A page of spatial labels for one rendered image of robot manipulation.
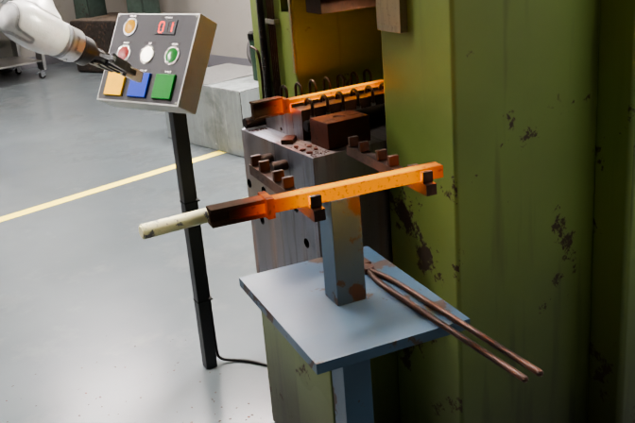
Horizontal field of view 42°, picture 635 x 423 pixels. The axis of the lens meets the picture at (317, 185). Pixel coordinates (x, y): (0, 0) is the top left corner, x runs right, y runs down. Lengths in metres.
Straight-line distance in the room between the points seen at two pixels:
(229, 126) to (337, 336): 3.94
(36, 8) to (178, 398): 1.33
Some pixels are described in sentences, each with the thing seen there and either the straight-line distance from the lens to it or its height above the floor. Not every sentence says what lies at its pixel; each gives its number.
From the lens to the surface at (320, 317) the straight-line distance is 1.53.
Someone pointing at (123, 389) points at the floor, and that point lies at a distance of 2.89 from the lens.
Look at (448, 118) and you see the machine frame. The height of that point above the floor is 1.01.
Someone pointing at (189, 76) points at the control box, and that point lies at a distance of 2.39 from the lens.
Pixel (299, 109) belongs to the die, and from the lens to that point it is 2.04.
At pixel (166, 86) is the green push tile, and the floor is 1.01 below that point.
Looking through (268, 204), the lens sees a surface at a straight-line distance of 1.32.
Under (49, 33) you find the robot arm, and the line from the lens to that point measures 2.09.
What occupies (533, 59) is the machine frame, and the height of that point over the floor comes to 1.11.
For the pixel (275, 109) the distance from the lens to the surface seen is 2.07.
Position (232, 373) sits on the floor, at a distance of 2.86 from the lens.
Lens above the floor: 1.45
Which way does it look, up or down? 18 degrees down
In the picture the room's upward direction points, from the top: 5 degrees counter-clockwise
